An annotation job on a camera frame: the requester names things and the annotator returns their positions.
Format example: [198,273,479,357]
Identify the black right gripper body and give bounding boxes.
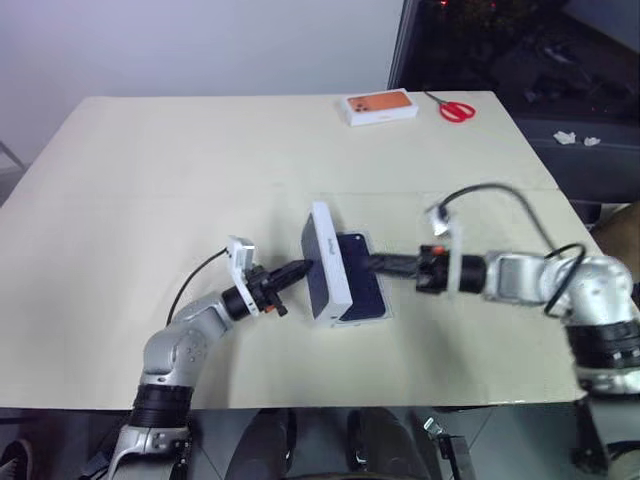
[414,243,450,294]

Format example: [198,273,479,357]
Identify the white phone box base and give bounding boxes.
[327,229,397,331]

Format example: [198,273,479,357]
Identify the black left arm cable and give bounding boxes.
[166,248,232,326]

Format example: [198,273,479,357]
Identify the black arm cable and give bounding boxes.
[166,248,232,326]
[442,183,587,319]

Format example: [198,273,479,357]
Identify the dark blue smartphone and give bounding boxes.
[333,230,393,325]

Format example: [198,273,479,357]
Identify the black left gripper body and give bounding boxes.
[248,266,288,319]

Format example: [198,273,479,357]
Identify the black metal bracket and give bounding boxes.
[573,397,614,479]

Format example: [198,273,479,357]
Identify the white phone box lid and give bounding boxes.
[298,200,355,330]

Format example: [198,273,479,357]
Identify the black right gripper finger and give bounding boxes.
[369,264,419,281]
[368,253,419,269]

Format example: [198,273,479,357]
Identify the red handled scissors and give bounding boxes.
[423,89,477,123]

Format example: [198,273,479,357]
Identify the black sofa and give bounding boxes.
[512,112,640,225]

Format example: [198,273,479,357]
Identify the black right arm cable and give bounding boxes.
[442,183,587,319]

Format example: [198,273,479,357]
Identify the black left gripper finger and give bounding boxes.
[272,267,312,293]
[269,260,314,283]

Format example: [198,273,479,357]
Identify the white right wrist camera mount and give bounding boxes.
[423,199,465,301]

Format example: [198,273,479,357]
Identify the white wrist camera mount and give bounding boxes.
[226,234,261,317]
[423,199,465,301]

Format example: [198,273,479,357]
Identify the black shoe white sole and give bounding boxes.
[0,438,35,480]

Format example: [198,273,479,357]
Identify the white box orange phone print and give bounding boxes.
[340,89,419,128]

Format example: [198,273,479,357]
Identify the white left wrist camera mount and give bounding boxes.
[226,234,261,317]

